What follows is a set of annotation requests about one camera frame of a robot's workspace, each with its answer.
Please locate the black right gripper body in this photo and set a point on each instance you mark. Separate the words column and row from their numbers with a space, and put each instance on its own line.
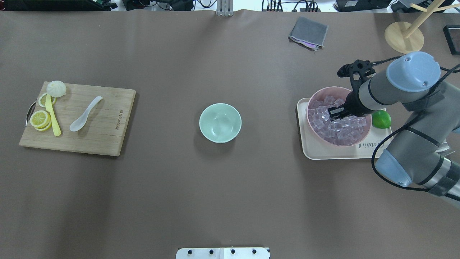
column 351, row 103

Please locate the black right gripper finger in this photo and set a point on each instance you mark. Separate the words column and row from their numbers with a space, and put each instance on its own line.
column 336, row 108
column 338, row 115

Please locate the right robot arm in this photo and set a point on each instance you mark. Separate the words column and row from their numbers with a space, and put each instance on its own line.
column 408, row 158

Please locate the pink bowl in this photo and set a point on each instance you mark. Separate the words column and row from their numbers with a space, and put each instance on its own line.
column 340, row 92

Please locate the mint green bowl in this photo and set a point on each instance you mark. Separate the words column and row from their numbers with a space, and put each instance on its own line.
column 220, row 123

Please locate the white ceramic spoon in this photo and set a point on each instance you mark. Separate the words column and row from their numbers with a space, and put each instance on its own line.
column 80, row 122

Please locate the green lime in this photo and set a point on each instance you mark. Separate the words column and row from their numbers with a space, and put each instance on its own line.
column 381, row 119

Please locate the cream plastic tray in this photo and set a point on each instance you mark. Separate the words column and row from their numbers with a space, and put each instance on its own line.
column 316, row 148

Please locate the grey folded cloth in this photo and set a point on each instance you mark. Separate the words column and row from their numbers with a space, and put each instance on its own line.
column 309, row 33

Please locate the wooden stand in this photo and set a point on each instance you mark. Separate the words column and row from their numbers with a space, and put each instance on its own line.
column 406, row 37

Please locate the black box at edge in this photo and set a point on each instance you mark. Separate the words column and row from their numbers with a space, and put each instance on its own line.
column 452, row 35

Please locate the bamboo cutting board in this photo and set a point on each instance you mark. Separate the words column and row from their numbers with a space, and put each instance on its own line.
column 104, row 130

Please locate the white steamed bun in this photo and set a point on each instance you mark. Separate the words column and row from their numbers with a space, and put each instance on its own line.
column 56, row 89

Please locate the yellow plastic knife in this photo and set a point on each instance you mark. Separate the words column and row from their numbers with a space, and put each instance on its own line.
column 54, row 123

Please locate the lemon slice near bun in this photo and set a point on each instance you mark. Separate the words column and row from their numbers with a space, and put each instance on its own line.
column 42, row 100

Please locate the lemon slice stack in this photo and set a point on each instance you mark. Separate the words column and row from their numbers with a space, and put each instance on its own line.
column 41, row 120

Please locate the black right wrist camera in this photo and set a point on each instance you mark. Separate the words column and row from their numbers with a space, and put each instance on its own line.
column 359, row 72

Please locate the metal bracket at table edge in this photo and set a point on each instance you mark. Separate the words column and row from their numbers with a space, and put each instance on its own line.
column 224, row 8

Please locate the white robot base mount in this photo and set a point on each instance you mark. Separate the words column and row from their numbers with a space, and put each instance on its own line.
column 224, row 253

